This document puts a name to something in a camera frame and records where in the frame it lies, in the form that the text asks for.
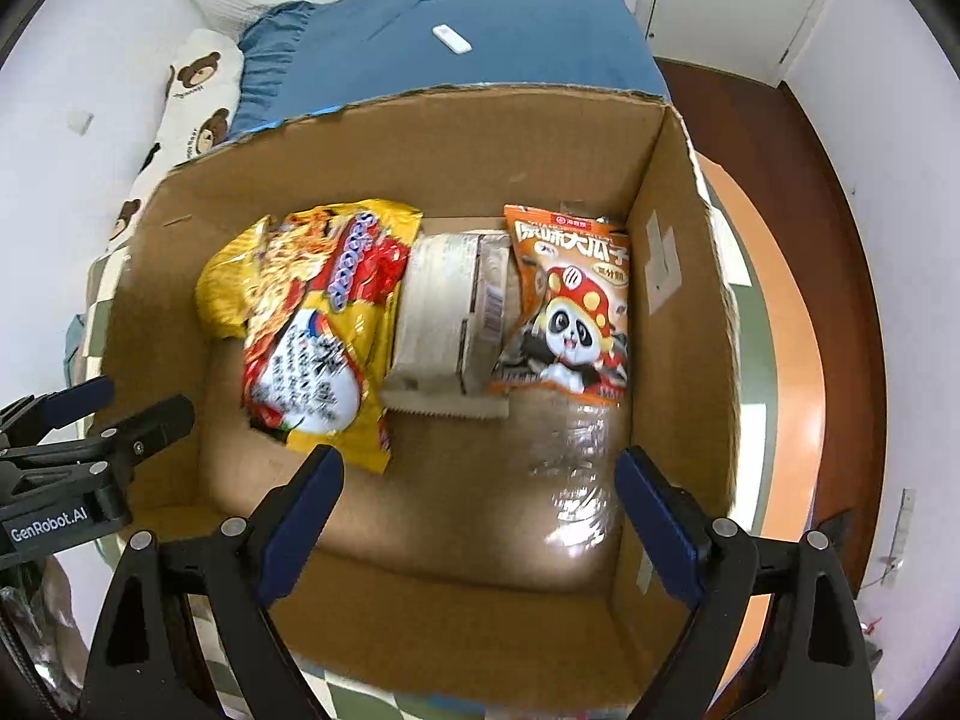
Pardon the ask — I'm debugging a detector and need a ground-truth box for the blue pillow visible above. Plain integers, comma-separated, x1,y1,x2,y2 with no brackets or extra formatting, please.
225,0,672,147

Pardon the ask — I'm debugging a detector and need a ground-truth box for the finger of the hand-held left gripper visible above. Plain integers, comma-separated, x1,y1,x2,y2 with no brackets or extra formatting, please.
0,394,196,500
0,377,116,451

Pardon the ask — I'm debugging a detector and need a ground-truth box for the yellow noodle packet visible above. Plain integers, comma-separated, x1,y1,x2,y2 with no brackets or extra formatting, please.
195,199,425,475

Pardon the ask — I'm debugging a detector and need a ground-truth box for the orange panda snack packet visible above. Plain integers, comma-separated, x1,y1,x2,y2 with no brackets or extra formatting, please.
484,204,632,407

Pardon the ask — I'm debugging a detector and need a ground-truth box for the crumpled plastic bag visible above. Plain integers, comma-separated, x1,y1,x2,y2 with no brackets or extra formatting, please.
0,559,87,720

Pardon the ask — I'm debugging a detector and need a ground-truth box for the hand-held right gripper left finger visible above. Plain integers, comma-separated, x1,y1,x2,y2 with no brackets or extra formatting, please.
82,444,346,720

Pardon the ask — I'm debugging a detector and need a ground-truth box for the green white checkered tablecloth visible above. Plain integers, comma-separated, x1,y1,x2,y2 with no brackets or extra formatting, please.
64,157,777,720

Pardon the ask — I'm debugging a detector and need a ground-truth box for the orange-edged table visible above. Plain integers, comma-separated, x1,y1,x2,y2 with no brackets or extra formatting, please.
694,154,818,616

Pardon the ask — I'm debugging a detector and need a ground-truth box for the beige wrapped packet pack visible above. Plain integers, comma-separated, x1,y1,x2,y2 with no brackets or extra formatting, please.
381,216,526,421

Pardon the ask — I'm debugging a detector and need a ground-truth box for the bear print pillow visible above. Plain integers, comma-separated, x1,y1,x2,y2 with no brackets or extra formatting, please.
105,28,245,256

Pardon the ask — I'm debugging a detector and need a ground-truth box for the white wardrobe door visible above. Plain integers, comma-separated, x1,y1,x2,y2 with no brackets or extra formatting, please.
600,0,848,83

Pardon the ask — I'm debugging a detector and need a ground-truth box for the cardboard box with blue print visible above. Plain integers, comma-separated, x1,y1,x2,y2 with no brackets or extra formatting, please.
97,82,758,695

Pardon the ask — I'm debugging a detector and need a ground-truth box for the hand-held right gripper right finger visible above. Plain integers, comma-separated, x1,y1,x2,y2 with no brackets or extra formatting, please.
613,444,878,720

